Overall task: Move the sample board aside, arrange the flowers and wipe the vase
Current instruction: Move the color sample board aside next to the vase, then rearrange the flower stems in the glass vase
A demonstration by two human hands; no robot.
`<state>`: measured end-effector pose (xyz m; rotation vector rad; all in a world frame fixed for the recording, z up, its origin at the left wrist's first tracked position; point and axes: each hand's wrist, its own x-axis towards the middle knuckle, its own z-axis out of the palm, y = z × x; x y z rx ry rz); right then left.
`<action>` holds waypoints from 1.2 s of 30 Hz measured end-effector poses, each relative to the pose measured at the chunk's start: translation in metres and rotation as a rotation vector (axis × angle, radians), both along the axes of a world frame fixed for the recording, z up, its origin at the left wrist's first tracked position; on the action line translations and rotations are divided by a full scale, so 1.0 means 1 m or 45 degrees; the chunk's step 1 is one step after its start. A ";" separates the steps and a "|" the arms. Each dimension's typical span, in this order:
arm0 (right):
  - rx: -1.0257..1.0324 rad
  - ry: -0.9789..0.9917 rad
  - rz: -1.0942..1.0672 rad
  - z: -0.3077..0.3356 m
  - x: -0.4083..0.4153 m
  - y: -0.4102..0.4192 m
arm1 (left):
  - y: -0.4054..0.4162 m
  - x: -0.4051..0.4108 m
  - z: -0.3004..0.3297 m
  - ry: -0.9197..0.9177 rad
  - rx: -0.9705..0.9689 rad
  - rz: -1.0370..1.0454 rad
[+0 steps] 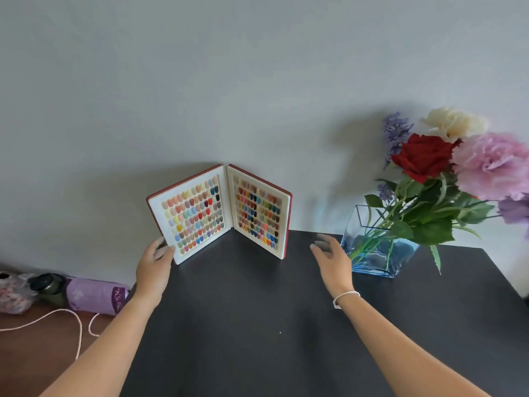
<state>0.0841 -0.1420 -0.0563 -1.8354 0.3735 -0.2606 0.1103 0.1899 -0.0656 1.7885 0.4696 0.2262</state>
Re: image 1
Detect person's left hand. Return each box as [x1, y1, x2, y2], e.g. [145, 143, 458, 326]
[132, 236, 176, 302]

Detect person's right hand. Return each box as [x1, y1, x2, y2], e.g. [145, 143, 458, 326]
[310, 234, 358, 302]

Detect red nail colour swatch book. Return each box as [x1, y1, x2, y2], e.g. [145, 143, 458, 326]
[146, 163, 293, 265]

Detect person's right forearm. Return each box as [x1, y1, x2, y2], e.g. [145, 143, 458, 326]
[336, 293, 492, 397]

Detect person's left forearm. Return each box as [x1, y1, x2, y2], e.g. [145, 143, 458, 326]
[39, 290, 160, 397]

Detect blue glass vase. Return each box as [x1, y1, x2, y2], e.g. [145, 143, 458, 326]
[341, 204, 420, 279]

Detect purple rolled bag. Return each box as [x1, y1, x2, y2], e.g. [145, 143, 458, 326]
[66, 278, 134, 316]

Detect green stems and leaves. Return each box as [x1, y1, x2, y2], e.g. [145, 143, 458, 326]
[350, 173, 503, 276]

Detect dark green bottle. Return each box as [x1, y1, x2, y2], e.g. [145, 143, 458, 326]
[29, 273, 69, 307]

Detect red artificial rose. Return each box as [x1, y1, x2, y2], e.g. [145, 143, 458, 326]
[391, 133, 463, 184]

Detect purple lavender sprig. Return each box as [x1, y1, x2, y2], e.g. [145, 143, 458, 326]
[382, 112, 414, 169]

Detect floral plastic bag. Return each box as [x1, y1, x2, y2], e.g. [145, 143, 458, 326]
[0, 271, 39, 315]

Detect cream artificial flower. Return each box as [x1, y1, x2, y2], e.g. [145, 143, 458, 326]
[419, 107, 489, 143]

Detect large pink artificial flower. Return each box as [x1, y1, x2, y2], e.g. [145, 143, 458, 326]
[451, 133, 529, 202]

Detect pale purple artificial flower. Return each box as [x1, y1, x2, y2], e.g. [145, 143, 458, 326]
[497, 195, 529, 240]

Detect white bead bracelet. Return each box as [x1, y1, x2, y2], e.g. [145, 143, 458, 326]
[333, 290, 361, 310]

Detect white cable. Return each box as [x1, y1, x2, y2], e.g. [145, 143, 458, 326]
[0, 308, 102, 360]

